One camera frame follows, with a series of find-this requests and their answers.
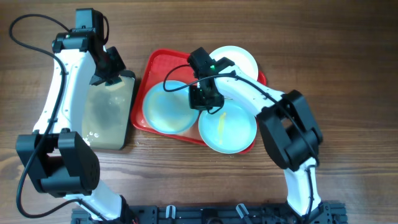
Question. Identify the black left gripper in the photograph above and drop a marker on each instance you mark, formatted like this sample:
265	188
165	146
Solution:
120	66

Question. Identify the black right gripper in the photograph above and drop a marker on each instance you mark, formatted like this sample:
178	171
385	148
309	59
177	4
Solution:
198	102

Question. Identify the light blue plate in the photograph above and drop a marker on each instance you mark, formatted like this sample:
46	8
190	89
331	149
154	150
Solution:
230	130
169	112

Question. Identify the white plate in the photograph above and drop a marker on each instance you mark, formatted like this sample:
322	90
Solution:
241	57

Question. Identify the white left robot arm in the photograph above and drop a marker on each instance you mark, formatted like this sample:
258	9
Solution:
56	159

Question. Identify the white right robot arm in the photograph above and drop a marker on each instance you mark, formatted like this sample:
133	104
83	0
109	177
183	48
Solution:
290	134

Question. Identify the black water tray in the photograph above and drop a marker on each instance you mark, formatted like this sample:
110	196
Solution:
106	114

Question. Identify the red serving tray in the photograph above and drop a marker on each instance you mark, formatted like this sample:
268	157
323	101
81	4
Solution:
160	63

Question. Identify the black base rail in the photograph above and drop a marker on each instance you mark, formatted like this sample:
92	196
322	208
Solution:
325	212

